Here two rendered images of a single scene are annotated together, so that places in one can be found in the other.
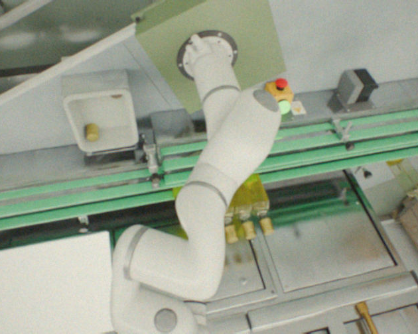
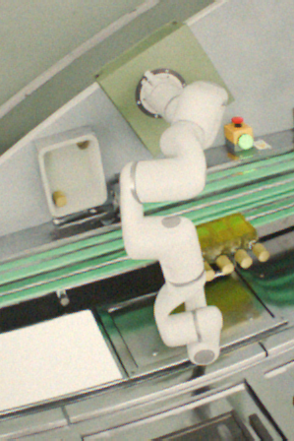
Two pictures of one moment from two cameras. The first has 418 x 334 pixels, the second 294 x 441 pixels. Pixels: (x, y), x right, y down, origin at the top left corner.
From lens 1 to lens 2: 0.90 m
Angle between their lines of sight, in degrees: 22
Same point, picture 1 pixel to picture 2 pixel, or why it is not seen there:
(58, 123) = (26, 197)
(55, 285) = (46, 356)
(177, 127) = not seen: hidden behind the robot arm
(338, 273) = not seen: outside the picture
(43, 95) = (16, 163)
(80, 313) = (79, 371)
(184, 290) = (180, 180)
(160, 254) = (156, 163)
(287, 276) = not seen: outside the picture
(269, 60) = not seen: hidden behind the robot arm
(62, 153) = (29, 231)
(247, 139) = (202, 92)
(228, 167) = (194, 114)
